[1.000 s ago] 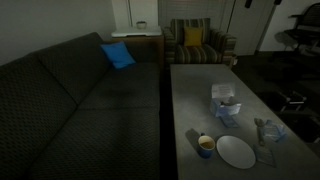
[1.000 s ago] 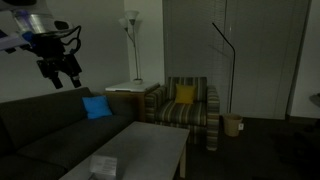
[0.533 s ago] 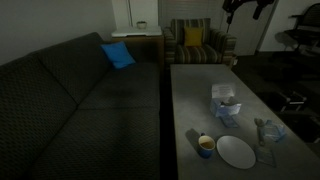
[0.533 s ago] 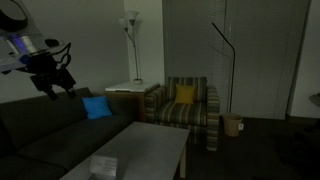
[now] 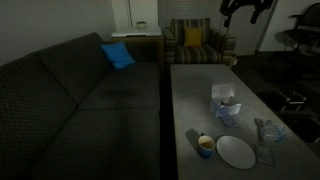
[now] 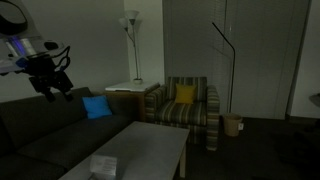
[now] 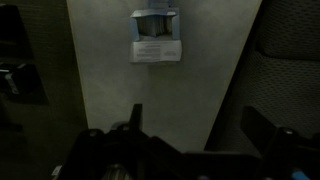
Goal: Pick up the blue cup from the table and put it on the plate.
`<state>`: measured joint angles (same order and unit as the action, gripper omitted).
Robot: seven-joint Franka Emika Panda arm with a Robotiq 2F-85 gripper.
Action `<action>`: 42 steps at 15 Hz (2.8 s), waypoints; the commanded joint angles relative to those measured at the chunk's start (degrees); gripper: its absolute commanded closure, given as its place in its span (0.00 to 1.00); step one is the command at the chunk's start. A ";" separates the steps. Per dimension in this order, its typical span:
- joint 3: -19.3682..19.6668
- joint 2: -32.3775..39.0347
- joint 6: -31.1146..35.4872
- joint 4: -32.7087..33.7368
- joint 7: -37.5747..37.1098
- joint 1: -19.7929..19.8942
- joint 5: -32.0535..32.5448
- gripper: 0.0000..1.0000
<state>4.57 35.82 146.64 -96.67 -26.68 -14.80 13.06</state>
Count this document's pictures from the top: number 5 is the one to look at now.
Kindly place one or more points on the white round plate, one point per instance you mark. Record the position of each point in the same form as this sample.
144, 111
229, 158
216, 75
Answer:
236, 151

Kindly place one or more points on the blue cushion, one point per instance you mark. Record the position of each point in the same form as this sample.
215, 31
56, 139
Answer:
117, 55

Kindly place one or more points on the blue cup cream inside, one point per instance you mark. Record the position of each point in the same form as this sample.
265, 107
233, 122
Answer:
205, 151

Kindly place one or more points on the vertical window blinds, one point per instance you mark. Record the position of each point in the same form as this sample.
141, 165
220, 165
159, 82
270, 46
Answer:
190, 8

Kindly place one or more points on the black office chair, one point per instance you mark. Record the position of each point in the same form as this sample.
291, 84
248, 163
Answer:
300, 33

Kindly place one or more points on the grey coffee table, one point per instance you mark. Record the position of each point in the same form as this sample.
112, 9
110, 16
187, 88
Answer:
193, 100

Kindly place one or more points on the wooden side table white top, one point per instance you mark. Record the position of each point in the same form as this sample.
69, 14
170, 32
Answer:
140, 32

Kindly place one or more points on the dark blue tea bag packet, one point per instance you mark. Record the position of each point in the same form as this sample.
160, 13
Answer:
229, 121

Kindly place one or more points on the paper on table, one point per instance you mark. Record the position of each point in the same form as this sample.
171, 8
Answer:
223, 108

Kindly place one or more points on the black stand foot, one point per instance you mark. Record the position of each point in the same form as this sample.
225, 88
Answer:
293, 100

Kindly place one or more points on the yellow cushion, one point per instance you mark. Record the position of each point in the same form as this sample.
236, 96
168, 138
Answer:
193, 36

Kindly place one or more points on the small white bowl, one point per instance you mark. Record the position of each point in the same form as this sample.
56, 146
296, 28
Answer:
141, 25

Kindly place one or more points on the dark grey sofa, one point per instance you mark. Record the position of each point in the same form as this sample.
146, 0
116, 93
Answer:
66, 116

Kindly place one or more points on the striped armchair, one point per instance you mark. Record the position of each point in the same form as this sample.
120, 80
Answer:
196, 53

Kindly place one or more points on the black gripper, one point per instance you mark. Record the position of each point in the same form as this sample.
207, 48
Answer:
248, 3

